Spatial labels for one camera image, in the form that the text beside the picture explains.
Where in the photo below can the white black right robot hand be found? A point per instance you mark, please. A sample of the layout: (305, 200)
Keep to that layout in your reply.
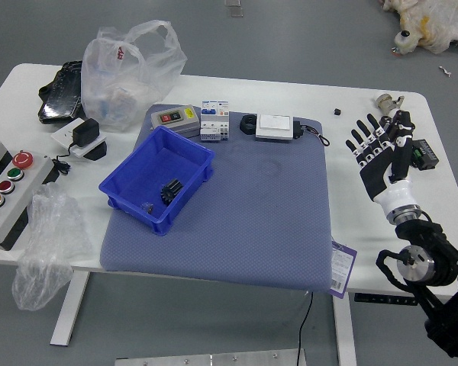
(378, 179)

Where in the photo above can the big black bevel gear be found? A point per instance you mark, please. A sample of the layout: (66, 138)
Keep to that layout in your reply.
(167, 196)

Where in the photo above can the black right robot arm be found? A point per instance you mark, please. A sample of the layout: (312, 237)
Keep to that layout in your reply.
(416, 263)

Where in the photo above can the blue plastic box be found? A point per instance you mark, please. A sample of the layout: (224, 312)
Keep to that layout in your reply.
(137, 171)

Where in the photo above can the grey push-button control box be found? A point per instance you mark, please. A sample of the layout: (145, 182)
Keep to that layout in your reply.
(19, 190)

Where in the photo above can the black module green terminal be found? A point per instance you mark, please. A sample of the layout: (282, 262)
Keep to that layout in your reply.
(427, 154)

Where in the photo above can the dark cylindrical capacitor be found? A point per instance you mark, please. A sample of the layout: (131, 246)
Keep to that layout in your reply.
(384, 121)

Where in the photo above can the metal round connector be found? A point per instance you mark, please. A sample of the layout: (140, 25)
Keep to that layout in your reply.
(385, 102)

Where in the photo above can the small black module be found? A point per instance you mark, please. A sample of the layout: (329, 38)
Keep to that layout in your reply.
(298, 130)

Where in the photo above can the purple white label tag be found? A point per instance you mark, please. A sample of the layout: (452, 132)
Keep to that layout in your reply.
(343, 267)

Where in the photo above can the black table control panel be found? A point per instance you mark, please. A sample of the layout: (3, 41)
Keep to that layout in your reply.
(385, 299)

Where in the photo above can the small white scrap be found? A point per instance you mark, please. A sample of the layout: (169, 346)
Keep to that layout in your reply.
(445, 71)

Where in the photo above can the blue-grey fabric mat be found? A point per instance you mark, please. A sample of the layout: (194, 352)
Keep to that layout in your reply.
(252, 213)

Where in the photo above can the white table leg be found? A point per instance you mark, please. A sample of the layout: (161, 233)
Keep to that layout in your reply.
(68, 309)
(345, 331)

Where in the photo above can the plastic-wrapped plush toy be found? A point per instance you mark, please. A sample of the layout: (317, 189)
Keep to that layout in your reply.
(431, 23)

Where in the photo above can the white circuit breaker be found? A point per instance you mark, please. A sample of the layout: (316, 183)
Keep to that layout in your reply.
(215, 122)

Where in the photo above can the clear plastic piece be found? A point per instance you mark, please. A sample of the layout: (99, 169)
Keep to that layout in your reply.
(236, 12)
(232, 3)

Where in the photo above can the tiny grey part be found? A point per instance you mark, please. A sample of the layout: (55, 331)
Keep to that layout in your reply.
(147, 207)

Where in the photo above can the white plastic shopping bag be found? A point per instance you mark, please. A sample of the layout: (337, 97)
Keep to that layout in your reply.
(118, 95)

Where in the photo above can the black block under plate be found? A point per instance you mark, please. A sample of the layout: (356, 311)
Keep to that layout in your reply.
(98, 152)

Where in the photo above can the black power adapter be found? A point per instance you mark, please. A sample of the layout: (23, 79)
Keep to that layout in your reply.
(84, 132)

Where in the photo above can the white socket plate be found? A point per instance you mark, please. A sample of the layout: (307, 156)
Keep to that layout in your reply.
(63, 135)

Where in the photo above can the black plastic tray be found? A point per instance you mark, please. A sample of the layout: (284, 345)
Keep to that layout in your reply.
(61, 95)

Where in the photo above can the crumpled clear plastic bag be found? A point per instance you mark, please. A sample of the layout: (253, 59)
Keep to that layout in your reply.
(49, 236)

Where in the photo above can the white wall switch panel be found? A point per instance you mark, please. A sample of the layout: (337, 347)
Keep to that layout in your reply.
(275, 127)

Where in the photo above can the grey red-green switch box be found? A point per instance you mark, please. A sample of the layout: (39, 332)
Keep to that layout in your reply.
(175, 118)

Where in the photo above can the metal base plate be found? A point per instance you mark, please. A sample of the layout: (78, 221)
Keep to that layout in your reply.
(210, 359)

